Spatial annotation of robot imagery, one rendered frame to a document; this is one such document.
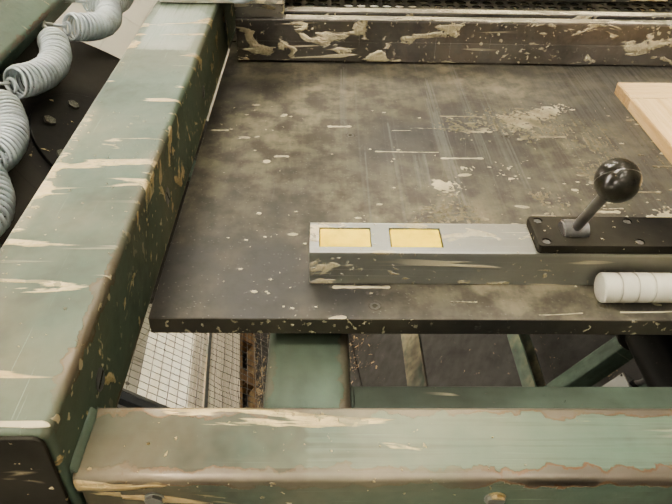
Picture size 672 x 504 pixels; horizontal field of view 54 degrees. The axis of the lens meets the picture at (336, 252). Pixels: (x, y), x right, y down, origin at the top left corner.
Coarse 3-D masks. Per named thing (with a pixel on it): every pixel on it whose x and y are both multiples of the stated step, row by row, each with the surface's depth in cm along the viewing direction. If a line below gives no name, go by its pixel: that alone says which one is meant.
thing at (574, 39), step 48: (192, 0) 101; (240, 48) 107; (288, 48) 107; (336, 48) 108; (384, 48) 108; (432, 48) 108; (480, 48) 108; (528, 48) 108; (576, 48) 108; (624, 48) 108
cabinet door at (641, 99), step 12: (624, 84) 100; (636, 84) 100; (648, 84) 100; (660, 84) 100; (624, 96) 98; (636, 96) 97; (648, 96) 97; (660, 96) 97; (636, 108) 94; (648, 108) 93; (660, 108) 94; (636, 120) 94; (648, 120) 91; (660, 120) 91; (648, 132) 91; (660, 132) 88; (660, 144) 88
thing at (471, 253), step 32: (320, 224) 66; (352, 224) 66; (384, 224) 67; (416, 224) 67; (448, 224) 67; (480, 224) 67; (512, 224) 67; (320, 256) 63; (352, 256) 63; (384, 256) 63; (416, 256) 63; (448, 256) 63; (480, 256) 63; (512, 256) 63; (544, 256) 63; (576, 256) 63; (608, 256) 64; (640, 256) 64
